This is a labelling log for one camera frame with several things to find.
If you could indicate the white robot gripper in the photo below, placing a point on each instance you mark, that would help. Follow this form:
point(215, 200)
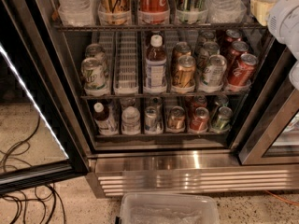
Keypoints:
point(284, 21)

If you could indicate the red can rear middle shelf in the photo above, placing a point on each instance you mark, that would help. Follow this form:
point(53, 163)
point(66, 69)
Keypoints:
point(230, 36)

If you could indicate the white-green can rear middle shelf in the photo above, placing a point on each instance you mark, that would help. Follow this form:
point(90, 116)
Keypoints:
point(209, 48)

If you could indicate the white-green can shelf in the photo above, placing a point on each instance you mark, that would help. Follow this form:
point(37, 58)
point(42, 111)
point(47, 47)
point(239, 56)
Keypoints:
point(212, 74)
point(209, 48)

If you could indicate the green striped can top shelf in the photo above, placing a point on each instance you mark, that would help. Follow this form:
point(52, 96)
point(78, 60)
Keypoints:
point(190, 11)

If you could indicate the red can front middle shelf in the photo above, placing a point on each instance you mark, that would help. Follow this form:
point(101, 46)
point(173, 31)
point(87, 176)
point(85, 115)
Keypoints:
point(242, 70)

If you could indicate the white-green can front middle shelf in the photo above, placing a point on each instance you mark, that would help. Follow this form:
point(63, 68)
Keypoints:
point(212, 74)

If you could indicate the gold can rear middle shelf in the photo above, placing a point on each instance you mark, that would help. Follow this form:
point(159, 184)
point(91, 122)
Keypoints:
point(181, 48)

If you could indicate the gold can front middle shelf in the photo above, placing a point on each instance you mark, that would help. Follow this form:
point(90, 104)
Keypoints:
point(183, 74)

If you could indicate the red coca-cola can top shelf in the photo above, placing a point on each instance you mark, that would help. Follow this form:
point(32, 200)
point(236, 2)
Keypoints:
point(153, 11)

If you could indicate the green can bottom shelf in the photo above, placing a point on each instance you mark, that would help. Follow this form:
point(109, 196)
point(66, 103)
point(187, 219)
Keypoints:
point(221, 121)

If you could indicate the brown tea bottle middle shelf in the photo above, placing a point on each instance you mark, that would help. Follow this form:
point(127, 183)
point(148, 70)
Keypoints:
point(155, 66)

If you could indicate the brown tea bottle shelf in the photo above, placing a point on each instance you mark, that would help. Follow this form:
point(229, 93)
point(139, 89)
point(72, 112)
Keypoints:
point(155, 66)
point(104, 120)

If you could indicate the right steel fridge door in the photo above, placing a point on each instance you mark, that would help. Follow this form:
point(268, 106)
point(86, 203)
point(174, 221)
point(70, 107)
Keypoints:
point(270, 134)

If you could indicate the red can bottom shelf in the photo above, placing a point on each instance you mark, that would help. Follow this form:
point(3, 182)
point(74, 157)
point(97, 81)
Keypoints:
point(199, 120)

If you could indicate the gold can bottom shelf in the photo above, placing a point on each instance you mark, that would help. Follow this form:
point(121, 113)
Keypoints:
point(176, 118)

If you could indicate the gold soda can top shelf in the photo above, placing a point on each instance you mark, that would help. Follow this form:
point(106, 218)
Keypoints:
point(114, 12)

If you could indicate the silver can bottom shelf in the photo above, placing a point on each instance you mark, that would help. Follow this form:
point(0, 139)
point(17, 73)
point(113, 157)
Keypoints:
point(153, 122)

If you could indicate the silver can behind 7up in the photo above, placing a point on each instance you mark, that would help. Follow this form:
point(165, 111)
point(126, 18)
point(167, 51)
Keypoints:
point(94, 50)

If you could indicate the clear water bottle bottom shelf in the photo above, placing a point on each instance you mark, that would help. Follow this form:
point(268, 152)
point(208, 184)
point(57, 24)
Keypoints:
point(130, 121)

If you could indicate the green 7up can front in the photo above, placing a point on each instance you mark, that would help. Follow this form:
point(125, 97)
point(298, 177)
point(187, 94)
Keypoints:
point(94, 78)

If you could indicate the brown tea bottle bottom shelf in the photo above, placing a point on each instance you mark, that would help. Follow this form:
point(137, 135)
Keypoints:
point(104, 120)

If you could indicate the steel fridge base grille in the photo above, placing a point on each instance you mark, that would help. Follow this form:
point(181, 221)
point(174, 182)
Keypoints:
point(191, 172)

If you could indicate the open glass fridge door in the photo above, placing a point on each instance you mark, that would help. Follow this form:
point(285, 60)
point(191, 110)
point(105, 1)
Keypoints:
point(42, 138)

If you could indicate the clear water bottle top right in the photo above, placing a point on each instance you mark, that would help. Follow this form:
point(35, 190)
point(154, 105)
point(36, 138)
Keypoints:
point(225, 11)

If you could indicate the clear water bottle top left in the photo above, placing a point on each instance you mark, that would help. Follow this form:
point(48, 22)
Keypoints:
point(76, 13)

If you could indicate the clear plastic bin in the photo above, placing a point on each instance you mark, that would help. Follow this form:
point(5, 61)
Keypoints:
point(166, 208)

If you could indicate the middle wire shelf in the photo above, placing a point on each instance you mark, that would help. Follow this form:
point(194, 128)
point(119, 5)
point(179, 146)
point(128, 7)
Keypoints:
point(165, 94)

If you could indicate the wire shelf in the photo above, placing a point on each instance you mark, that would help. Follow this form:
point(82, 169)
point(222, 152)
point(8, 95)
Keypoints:
point(159, 27)
point(165, 94)

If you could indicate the top wire shelf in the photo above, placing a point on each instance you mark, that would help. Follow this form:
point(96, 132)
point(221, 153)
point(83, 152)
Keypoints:
point(159, 27)

